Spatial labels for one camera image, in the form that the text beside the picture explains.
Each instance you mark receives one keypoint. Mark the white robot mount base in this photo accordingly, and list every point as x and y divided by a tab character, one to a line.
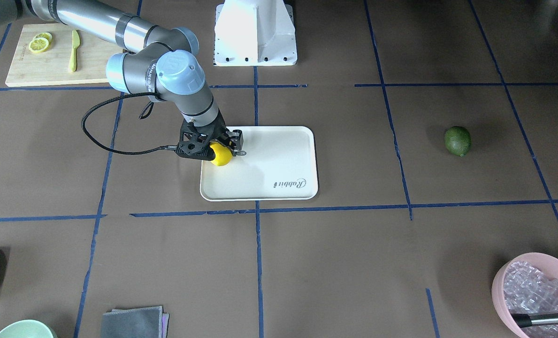
252	33

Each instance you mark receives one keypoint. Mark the cream plastic tray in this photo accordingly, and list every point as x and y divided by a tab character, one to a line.
279	164

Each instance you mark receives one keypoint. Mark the grey folded cloth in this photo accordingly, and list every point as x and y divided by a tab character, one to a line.
145	322

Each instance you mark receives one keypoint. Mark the yellow lemon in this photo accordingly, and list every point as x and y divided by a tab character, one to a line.
222	155

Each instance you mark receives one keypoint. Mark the lemon slices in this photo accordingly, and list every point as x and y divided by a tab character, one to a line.
40	42

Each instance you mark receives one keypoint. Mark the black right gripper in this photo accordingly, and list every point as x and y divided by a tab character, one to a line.
235	139

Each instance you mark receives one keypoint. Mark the metal tongs with black tip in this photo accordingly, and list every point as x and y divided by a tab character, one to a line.
525	320

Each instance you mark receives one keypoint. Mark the green ceramic bowl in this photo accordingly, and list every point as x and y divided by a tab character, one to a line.
28	329

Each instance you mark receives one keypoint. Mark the green lime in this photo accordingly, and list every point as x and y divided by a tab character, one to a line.
457	141

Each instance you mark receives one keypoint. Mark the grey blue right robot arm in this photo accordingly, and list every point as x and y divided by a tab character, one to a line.
157	63

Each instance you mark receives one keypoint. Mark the pink bowl with plastic ice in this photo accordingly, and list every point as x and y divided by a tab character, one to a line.
527	285

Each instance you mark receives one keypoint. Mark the yellow plastic knife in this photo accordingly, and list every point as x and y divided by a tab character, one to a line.
75	44

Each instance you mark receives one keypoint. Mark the wooden cutting board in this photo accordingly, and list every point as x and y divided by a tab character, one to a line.
51	66

